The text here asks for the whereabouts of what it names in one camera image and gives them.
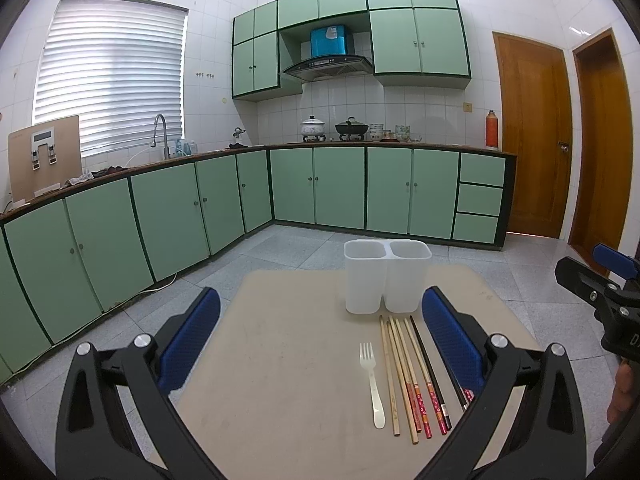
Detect black chopstick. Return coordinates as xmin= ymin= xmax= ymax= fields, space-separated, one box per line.
xmin=440 ymin=356 xmax=473 ymax=411
xmin=409 ymin=315 xmax=452 ymax=431

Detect red-tipped bamboo chopstick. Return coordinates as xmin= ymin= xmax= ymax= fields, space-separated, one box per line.
xmin=394 ymin=318 xmax=433 ymax=439
xmin=390 ymin=318 xmax=422 ymax=442
xmin=404 ymin=318 xmax=447 ymax=436

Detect green lower kitchen cabinets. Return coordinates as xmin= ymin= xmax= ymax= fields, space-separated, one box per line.
xmin=1 ymin=144 xmax=516 ymax=378

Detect chrome kitchen faucet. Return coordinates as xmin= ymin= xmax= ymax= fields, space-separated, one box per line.
xmin=150 ymin=112 xmax=172 ymax=162

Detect person's right hand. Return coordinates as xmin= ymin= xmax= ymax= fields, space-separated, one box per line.
xmin=606 ymin=360 xmax=634 ymax=425

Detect white double utensil holder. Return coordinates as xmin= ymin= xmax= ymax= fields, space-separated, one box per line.
xmin=344 ymin=240 xmax=432 ymax=315

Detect brown wooden door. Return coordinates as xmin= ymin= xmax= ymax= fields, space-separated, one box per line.
xmin=570 ymin=29 xmax=634 ymax=274
xmin=494 ymin=32 xmax=573 ymax=238

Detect black wok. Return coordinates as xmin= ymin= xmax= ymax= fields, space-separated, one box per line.
xmin=335 ymin=117 xmax=369 ymax=141

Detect brown cardboard box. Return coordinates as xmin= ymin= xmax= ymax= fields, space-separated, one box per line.
xmin=8 ymin=115 xmax=82 ymax=203

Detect black range hood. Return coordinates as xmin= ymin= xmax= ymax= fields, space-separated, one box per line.
xmin=284 ymin=55 xmax=373 ymax=82

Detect blue box on hood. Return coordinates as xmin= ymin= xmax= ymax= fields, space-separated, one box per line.
xmin=310 ymin=24 xmax=354 ymax=58

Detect white window blind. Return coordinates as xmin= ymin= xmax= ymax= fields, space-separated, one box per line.
xmin=32 ymin=0 xmax=188 ymax=157

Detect green upper wall cabinets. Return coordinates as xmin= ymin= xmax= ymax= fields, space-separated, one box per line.
xmin=231 ymin=0 xmax=472 ymax=102

